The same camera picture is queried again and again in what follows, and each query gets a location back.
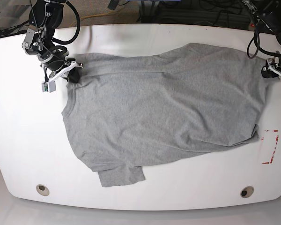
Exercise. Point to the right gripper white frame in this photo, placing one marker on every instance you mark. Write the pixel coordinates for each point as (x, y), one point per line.
(67, 70)

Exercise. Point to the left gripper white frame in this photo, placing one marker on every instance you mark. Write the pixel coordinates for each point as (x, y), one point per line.
(272, 69)

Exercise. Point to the grey T-shirt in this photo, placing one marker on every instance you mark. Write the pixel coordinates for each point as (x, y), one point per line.
(128, 113)

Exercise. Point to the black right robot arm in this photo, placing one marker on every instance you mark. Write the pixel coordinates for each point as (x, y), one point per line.
(45, 16)

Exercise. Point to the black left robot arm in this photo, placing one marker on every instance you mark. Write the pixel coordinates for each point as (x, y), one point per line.
(265, 15)

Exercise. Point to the red tape rectangle marking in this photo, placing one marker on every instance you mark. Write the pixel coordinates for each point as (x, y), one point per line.
(268, 146)

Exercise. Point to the black power strip red switch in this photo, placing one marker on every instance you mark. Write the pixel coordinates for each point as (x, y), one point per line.
(251, 26)

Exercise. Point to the left table cable grommet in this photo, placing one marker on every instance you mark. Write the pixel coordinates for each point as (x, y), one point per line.
(42, 190)

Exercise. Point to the table cable grommet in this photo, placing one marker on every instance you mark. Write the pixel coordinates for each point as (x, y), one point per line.
(42, 190)
(247, 192)

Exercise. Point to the right table cable grommet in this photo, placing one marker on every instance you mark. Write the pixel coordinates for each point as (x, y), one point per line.
(247, 192)

